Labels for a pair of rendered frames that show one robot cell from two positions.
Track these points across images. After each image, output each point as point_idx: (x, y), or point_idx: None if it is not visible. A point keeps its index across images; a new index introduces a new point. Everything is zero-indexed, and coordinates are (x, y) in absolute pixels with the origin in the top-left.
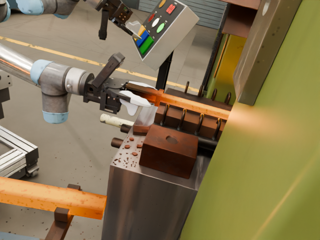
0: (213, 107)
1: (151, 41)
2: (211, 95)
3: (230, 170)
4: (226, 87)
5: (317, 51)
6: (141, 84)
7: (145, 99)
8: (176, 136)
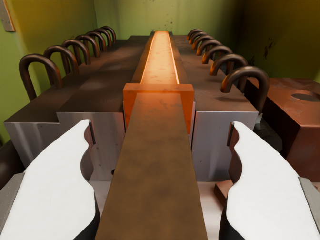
0: (153, 49)
1: None
2: (37, 75)
3: None
4: (42, 41)
5: None
6: (51, 169)
7: (239, 125)
8: (288, 92)
